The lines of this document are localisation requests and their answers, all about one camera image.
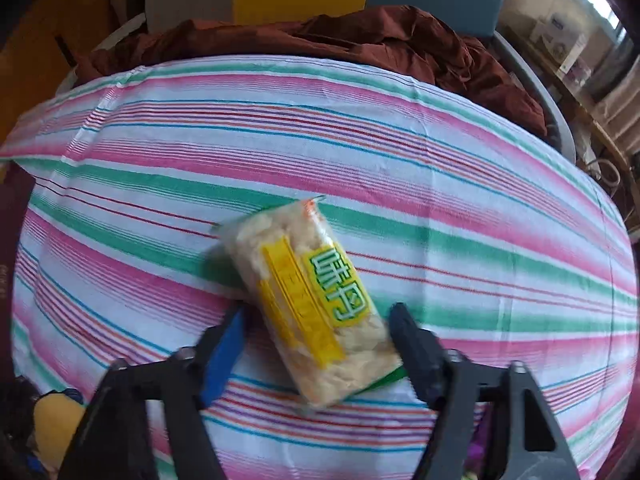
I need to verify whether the white cardboard box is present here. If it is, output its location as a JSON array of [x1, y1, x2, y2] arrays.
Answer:
[[529, 14, 587, 73]]

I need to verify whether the clear yellow green snack packet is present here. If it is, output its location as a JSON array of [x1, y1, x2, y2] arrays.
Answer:
[[215, 197, 406, 411]]

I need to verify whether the dark red blanket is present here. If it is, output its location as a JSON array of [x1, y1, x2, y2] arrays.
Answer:
[[75, 5, 548, 138]]

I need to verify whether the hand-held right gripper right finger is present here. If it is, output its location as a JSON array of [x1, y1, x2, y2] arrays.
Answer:
[[389, 302, 581, 480]]

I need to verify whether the striped pink green cloth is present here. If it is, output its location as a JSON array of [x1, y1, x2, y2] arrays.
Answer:
[[0, 52, 640, 480]]

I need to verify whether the wooden side table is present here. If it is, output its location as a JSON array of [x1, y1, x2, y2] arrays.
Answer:
[[500, 30, 633, 176]]

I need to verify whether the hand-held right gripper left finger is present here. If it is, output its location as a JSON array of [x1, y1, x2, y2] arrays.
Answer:
[[57, 305, 247, 480]]

